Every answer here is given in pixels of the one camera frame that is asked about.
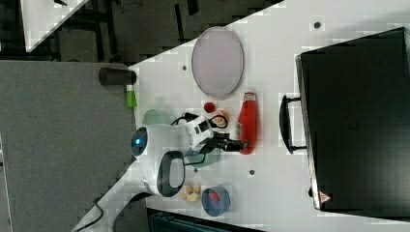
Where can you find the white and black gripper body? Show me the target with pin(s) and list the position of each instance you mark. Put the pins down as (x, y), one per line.
(201, 130)

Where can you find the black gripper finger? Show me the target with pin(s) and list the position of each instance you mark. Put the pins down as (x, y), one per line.
(232, 148)
(227, 141)

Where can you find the red ketchup bottle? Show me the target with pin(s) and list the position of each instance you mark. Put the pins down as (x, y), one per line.
(247, 124)

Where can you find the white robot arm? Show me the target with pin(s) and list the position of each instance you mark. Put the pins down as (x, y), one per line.
(158, 166)

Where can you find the round grey plate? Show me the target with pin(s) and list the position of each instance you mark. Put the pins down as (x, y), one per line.
(217, 62)

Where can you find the toy orange slice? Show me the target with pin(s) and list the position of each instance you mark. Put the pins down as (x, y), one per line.
(221, 118)

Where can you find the small red toy tomato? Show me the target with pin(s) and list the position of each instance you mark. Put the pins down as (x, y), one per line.
(209, 107)

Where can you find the green oval colander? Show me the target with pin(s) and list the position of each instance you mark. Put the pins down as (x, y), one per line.
(157, 117)

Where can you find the toy strawberry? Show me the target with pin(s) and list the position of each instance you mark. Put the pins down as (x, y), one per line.
(214, 196)

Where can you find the blue bowl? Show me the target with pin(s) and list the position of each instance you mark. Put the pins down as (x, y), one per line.
(215, 209)

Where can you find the toy peeled banana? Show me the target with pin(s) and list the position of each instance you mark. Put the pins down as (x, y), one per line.
(190, 194)

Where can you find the green bottle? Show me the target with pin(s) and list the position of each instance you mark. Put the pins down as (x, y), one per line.
(130, 96)

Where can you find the black cylinder cup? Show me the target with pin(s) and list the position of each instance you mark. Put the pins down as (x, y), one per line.
(109, 77)

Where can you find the white side table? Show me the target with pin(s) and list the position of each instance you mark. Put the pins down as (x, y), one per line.
(40, 18)

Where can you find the green pot with handle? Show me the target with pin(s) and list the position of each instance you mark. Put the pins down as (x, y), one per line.
(202, 160)

